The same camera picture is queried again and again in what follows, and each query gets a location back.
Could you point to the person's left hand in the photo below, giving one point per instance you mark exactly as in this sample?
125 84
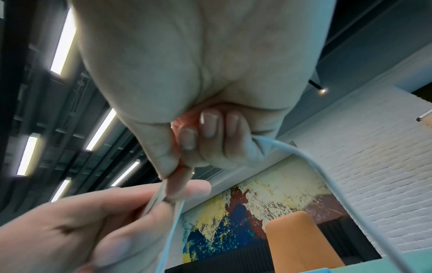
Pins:
67 234

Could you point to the person's right hand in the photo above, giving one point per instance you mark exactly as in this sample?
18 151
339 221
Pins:
189 61

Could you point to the blue plastic mini drawer unit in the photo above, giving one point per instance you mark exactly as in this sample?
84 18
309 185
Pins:
317 270

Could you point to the ceiling light strip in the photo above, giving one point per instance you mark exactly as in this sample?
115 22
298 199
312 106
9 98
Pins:
60 189
27 156
64 42
101 129
125 173

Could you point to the black ceiling spot lamp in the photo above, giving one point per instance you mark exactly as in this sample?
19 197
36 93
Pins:
319 86

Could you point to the wide orange wooden panel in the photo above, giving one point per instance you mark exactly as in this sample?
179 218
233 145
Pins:
297 245

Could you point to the tan wooden board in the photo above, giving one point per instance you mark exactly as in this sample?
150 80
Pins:
426 115

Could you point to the green tablecloth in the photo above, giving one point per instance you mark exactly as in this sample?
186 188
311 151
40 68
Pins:
415 262

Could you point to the colourful abstract wall painting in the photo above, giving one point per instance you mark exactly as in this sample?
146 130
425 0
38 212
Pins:
256 202

